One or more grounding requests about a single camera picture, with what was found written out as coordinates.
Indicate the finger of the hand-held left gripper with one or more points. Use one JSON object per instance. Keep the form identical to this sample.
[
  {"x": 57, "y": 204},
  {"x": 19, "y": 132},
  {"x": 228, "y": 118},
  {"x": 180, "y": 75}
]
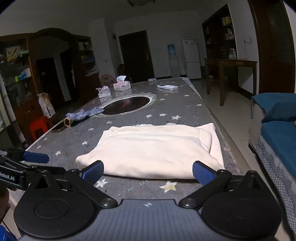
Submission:
[
  {"x": 50, "y": 170},
  {"x": 35, "y": 158}
]

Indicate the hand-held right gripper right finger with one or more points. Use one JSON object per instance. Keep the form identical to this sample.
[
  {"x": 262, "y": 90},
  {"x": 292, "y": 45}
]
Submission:
[{"x": 203, "y": 172}]

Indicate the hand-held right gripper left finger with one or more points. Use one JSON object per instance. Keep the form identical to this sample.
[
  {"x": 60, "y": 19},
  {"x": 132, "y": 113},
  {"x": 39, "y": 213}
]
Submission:
[{"x": 93, "y": 170}]

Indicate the cream sweater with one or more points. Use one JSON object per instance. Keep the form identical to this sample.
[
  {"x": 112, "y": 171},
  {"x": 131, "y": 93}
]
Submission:
[{"x": 150, "y": 148}]

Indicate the red plastic stool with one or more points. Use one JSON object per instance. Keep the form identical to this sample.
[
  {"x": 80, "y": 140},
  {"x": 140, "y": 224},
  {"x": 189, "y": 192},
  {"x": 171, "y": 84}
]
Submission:
[{"x": 39, "y": 125}]

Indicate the black smartphone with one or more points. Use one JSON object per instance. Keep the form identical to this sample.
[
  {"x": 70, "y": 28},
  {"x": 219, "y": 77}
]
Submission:
[{"x": 59, "y": 128}]

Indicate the printed paper carton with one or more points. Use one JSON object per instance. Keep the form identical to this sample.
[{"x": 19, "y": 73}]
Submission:
[{"x": 46, "y": 106}]

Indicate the white-framed glass shelf unit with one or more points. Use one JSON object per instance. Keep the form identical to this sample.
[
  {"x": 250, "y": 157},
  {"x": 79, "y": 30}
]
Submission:
[{"x": 8, "y": 109}]

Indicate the blue knit glove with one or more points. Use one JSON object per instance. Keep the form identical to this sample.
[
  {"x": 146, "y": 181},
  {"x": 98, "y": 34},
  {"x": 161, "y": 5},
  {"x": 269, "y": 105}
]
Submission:
[{"x": 85, "y": 113}]

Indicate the grey star-print tablecloth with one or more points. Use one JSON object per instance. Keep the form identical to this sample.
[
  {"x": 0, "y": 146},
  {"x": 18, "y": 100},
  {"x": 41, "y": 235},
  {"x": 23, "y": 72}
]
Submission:
[{"x": 185, "y": 111}]

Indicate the round black induction cooktop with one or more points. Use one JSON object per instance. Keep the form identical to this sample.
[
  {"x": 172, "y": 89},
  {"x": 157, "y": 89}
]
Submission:
[{"x": 127, "y": 104}]

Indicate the white tissue pack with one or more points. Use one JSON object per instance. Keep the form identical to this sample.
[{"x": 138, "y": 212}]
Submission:
[{"x": 103, "y": 93}]

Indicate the blue sofa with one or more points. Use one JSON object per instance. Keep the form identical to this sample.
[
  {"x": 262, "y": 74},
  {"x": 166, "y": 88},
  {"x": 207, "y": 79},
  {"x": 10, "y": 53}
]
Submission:
[{"x": 277, "y": 134}]

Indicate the pink tissue box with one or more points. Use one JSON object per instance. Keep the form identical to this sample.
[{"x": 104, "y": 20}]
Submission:
[{"x": 122, "y": 86}]

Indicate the round hand fan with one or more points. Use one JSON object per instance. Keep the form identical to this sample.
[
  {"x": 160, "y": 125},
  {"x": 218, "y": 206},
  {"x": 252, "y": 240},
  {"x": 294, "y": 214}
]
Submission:
[{"x": 107, "y": 80}]

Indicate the white folded umbrella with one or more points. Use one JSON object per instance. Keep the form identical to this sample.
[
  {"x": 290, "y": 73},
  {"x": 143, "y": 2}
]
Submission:
[{"x": 73, "y": 74}]

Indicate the white remote control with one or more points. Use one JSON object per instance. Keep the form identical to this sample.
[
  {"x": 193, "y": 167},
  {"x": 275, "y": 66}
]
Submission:
[{"x": 167, "y": 87}]

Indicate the white water dispenser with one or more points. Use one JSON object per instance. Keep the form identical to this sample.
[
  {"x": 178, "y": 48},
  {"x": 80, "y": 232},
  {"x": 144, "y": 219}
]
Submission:
[{"x": 175, "y": 67}]

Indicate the wooden side table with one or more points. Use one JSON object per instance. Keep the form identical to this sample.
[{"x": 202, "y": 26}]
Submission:
[{"x": 231, "y": 62}]

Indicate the white refrigerator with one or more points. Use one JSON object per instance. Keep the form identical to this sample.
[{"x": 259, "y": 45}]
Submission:
[{"x": 190, "y": 58}]

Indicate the dark entrance door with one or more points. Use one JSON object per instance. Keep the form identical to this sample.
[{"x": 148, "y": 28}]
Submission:
[{"x": 136, "y": 58}]

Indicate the glass jar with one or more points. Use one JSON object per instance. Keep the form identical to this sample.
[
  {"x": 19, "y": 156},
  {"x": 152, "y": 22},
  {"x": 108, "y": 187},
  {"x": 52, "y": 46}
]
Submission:
[{"x": 232, "y": 54}]

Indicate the wooden arch cabinet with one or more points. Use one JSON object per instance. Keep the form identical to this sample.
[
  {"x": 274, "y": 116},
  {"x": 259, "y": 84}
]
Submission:
[{"x": 53, "y": 32}]

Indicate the blue water bottle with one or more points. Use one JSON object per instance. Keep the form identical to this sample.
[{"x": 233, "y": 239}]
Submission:
[{"x": 171, "y": 49}]

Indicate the dark wooden shelf cabinet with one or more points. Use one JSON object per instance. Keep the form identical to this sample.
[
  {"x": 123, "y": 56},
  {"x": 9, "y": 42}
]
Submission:
[{"x": 215, "y": 34}]

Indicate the wooden door with glass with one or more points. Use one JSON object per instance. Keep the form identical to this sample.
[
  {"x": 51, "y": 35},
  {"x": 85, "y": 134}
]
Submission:
[{"x": 272, "y": 46}]

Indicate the ceiling lamp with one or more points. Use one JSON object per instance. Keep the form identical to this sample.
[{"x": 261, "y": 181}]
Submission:
[{"x": 141, "y": 2}]

